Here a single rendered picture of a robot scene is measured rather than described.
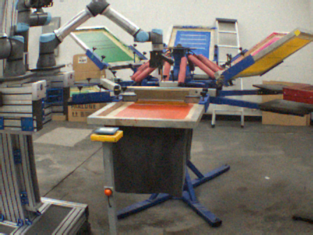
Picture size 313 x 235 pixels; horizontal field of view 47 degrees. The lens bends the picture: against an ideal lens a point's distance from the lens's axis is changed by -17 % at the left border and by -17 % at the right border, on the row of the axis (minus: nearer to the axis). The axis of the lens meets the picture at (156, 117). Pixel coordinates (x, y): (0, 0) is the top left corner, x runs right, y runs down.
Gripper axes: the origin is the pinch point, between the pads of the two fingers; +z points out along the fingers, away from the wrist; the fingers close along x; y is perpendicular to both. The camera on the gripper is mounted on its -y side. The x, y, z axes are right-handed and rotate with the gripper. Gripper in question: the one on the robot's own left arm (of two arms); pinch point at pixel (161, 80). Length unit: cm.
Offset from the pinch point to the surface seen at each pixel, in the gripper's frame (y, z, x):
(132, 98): 18.6, 11.5, 3.1
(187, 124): -24, 15, 62
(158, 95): 1.4, 9.7, 2.0
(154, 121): -7, 14, 62
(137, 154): 4, 34, 52
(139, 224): 20, 112, -6
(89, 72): 186, 27, -364
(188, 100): -17.7, 12.4, 3.3
